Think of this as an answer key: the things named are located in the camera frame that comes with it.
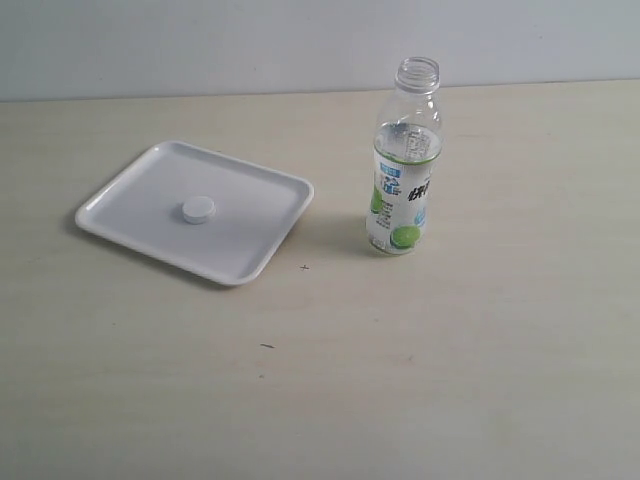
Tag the white plastic tray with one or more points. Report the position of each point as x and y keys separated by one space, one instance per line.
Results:
x=256 y=208

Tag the white bottle cap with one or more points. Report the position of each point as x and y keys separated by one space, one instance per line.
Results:
x=198 y=209

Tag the clear plastic drink bottle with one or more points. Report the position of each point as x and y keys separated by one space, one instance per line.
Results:
x=406 y=144

